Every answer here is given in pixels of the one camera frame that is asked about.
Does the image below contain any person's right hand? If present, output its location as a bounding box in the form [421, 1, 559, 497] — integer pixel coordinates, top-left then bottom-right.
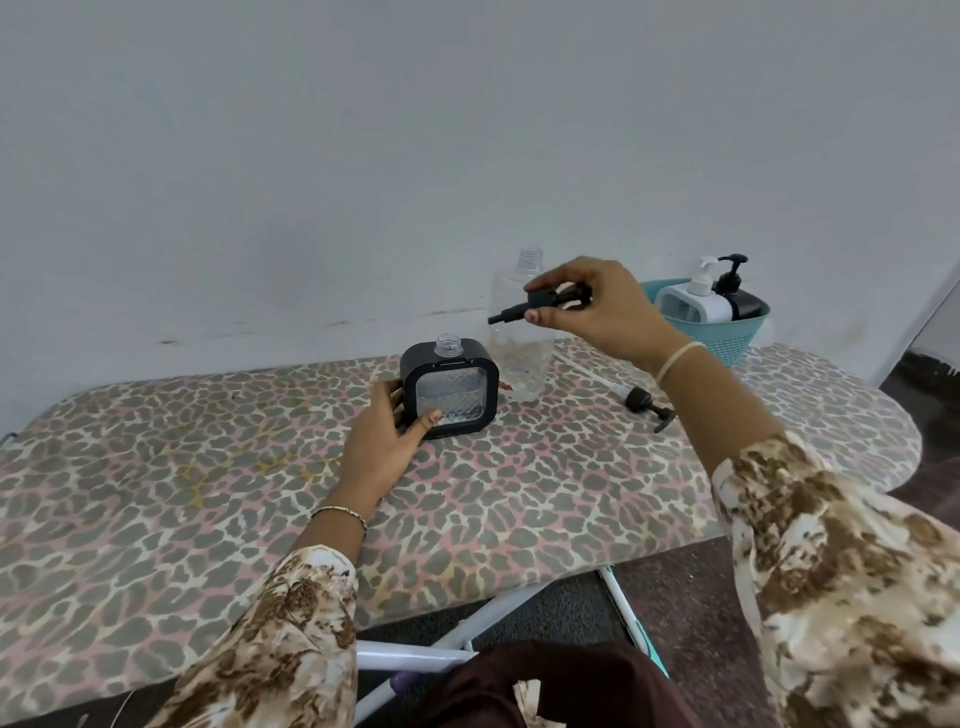
[523, 257, 695, 376]

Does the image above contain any person's left hand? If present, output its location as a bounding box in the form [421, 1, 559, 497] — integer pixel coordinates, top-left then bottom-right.
[337, 378, 444, 511]

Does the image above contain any white soap dispenser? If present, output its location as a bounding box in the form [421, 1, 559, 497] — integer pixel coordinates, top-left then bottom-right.
[655, 256, 736, 326]

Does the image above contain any short black pump head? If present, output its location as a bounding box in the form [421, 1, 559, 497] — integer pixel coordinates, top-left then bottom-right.
[711, 253, 751, 296]
[486, 281, 595, 327]

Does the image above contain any black pump with long tube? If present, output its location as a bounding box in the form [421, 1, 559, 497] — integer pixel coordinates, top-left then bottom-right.
[557, 347, 679, 436]

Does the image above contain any tall clear plastic bottle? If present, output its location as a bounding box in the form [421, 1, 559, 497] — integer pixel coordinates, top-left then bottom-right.
[488, 245, 559, 403]

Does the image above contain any teal plastic basket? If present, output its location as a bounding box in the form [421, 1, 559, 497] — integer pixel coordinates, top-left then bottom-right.
[636, 278, 773, 370]

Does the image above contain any black square soap dispenser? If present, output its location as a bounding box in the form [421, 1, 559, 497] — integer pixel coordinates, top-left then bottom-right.
[711, 253, 765, 322]

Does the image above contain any person's right forearm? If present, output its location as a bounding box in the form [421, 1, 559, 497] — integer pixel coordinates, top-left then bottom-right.
[658, 344, 960, 728]

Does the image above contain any person's left forearm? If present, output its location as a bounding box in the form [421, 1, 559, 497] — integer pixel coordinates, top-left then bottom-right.
[144, 491, 385, 728]

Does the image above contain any person's dark maroon garment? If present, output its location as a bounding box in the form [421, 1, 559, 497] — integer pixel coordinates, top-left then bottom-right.
[418, 638, 700, 728]

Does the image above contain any white wrist band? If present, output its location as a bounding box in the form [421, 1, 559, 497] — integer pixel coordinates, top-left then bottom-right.
[655, 340, 711, 392]

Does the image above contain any leopard print ironing board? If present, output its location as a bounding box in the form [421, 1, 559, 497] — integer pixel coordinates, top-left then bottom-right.
[0, 337, 925, 727]

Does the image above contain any gold bracelet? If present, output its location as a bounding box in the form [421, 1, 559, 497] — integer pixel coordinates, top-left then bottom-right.
[308, 504, 370, 536]

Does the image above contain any white ironing board leg frame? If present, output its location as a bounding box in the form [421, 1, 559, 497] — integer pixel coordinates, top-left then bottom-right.
[353, 564, 671, 727]

